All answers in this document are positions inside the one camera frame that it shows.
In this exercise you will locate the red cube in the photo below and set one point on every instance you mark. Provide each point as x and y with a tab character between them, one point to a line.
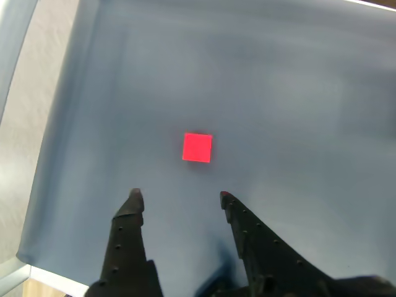
197	148

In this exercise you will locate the blue-grey table mat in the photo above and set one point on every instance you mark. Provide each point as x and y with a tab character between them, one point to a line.
263	77

